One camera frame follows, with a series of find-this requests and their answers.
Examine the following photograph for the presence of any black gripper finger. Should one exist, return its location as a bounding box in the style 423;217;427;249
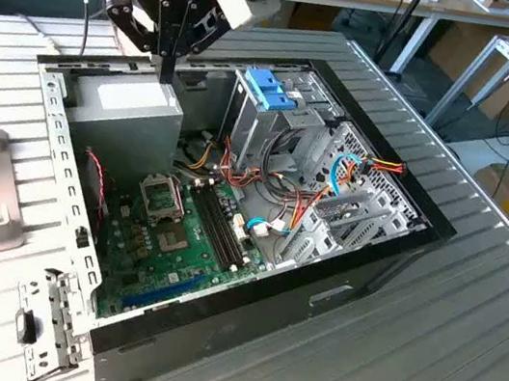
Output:
94;0;180;85
161;0;234;95

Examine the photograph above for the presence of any light blue data wire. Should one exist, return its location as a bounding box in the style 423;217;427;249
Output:
325;150;370;204

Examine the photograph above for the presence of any red yellow disk power wire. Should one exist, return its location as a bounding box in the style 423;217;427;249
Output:
286;143;410;247

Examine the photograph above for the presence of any metal disk bay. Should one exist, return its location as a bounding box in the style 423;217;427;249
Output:
270;112;443;293

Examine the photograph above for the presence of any grey power supply box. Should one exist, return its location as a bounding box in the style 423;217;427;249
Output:
54;60;191;197

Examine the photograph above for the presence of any metal drive cage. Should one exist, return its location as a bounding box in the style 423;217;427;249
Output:
212;56;353;190

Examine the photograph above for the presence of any metal socket cover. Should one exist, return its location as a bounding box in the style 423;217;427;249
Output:
132;170;190;228

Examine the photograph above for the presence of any thin metal locking lever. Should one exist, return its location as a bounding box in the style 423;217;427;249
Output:
169;179;190;225

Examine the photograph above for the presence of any black case fan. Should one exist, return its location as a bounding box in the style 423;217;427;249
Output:
63;144;121;245

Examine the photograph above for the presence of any black RAM slot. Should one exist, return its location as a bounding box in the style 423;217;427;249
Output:
185;181;248;272
197;181;259;272
191;181;254;272
180;180;243;272

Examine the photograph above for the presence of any CPU socket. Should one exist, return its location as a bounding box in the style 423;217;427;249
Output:
149;216;196;259

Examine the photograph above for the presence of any black tripod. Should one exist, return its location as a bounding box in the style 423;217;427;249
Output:
333;0;432;82

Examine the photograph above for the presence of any green motherboard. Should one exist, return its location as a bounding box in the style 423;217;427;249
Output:
89;160;285;346

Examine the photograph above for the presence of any blue expansion slot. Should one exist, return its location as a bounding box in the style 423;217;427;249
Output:
120;260;208;322

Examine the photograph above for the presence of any brown cardboard panel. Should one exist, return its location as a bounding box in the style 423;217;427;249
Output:
418;17;509;124

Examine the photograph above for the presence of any black open PC case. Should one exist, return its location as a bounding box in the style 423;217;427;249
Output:
0;13;482;381

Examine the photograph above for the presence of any white low table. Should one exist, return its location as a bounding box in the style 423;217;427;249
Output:
440;127;509;190

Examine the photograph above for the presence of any blue plastic drive bracket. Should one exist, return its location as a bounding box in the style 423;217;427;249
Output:
238;65;302;116

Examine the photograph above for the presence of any coloured power wire bundle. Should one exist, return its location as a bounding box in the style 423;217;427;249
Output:
165;126;335;241

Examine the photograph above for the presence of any short thin blue wire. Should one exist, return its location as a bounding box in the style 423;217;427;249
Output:
244;215;292;245

